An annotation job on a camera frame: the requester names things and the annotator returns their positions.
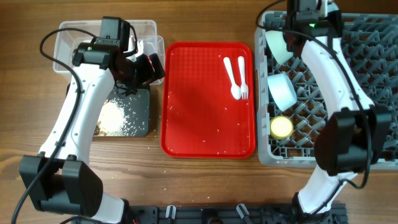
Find small blue bowl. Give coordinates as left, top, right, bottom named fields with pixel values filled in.
left=267, top=73, right=297, bottom=111

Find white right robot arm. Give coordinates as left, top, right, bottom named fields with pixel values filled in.
left=255, top=1, right=392, bottom=221

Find yellow plastic cup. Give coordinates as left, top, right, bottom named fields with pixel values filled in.
left=270, top=116, right=294, bottom=140

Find white plastic spoon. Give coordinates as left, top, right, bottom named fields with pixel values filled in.
left=223, top=57, right=242, bottom=100

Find food scraps with rice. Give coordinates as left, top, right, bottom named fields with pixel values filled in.
left=93, top=98, right=147, bottom=137

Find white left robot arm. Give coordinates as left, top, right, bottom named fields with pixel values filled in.
left=19, top=17, right=165, bottom=223

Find green bowl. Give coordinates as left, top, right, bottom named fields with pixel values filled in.
left=265, top=30, right=294, bottom=65

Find white napkin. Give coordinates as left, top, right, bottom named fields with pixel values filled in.
left=128, top=37, right=144, bottom=59

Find red plastic tray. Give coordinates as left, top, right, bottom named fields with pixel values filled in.
left=160, top=42, right=256, bottom=159

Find clear plastic bin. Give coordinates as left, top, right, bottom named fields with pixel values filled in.
left=53, top=20, right=165, bottom=88

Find black waste tray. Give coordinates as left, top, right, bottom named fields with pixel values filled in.
left=60, top=81, right=152, bottom=138

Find white plastic fork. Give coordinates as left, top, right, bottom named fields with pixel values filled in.
left=238, top=56, right=249, bottom=100

